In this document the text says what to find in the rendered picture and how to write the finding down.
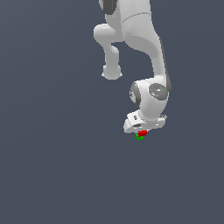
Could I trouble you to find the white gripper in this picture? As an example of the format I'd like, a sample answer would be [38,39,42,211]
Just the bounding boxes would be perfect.
[122,109,168,135]

